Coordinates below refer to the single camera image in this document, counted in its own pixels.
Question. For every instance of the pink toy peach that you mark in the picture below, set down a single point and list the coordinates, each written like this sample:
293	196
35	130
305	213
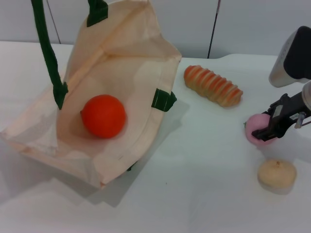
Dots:
253	123

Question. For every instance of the orange toy fruit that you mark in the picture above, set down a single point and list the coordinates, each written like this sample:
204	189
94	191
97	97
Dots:
104	116

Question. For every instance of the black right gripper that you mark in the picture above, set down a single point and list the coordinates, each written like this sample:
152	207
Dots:
284	114

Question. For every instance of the orange striped bread loaf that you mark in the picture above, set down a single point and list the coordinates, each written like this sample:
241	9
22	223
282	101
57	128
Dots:
213	86

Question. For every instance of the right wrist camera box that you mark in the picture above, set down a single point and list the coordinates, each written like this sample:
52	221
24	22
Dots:
289	60

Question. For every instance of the beige round bun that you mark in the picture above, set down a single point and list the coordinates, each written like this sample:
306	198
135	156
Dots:
277	173

